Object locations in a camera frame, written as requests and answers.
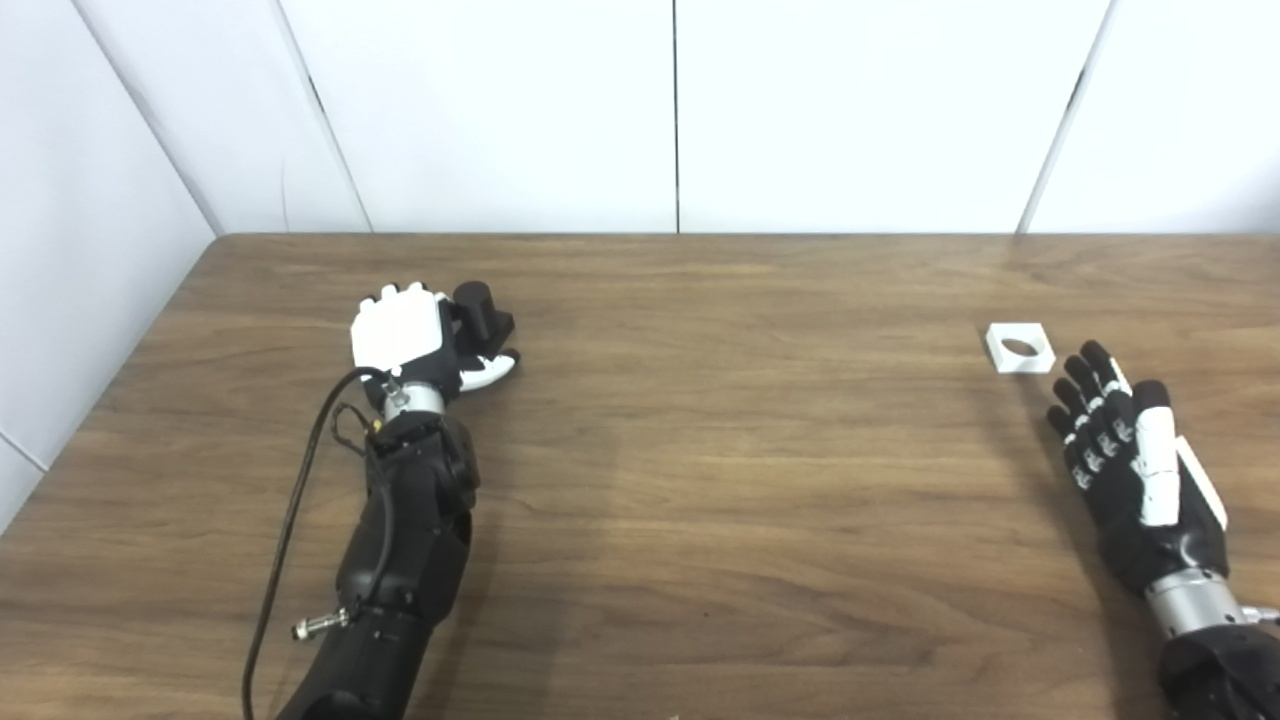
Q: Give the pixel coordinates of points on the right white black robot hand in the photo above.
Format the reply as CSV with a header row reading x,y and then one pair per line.
x,y
1150,520

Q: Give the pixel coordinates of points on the black peg with base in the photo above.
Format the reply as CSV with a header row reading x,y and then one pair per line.
x,y
482,315

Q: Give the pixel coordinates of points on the white square piece with hole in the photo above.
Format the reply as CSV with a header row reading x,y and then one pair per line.
x,y
1035,364

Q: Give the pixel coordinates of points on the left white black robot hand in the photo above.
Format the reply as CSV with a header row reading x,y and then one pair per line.
x,y
400,335

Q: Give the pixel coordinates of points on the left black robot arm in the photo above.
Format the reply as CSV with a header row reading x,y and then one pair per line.
x,y
400,570

